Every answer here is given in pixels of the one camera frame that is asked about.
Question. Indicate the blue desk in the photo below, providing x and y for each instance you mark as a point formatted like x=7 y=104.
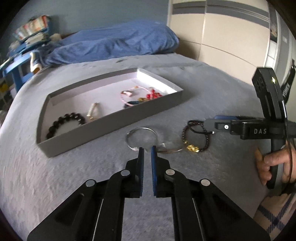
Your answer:
x=17 y=67

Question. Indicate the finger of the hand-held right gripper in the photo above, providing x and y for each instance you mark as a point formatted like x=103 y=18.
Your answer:
x=222 y=126
x=226 y=117

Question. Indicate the stack of papers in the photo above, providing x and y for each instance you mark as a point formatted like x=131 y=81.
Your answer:
x=34 y=39

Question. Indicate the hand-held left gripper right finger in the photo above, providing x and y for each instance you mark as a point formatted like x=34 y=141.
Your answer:
x=153 y=176

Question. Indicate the silver bangle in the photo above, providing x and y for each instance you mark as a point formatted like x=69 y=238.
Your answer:
x=171 y=151
x=141 y=128

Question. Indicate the blue pillow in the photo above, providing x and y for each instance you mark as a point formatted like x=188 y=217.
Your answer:
x=111 y=41

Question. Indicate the grey cardboard box tray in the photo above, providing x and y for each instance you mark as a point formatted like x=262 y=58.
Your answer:
x=104 y=92

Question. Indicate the white orange cloth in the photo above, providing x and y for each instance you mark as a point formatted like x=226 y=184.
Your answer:
x=34 y=67

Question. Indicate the row of books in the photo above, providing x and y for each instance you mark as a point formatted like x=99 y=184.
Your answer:
x=30 y=26

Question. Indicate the beige wardrobe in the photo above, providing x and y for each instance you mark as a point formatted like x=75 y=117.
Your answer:
x=219 y=53

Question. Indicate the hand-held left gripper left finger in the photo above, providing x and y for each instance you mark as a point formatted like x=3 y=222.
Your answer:
x=140 y=176

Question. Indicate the person's right hand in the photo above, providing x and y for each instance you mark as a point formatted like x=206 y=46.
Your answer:
x=275 y=158

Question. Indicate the person's right forearm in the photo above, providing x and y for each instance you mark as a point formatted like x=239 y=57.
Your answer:
x=277 y=215

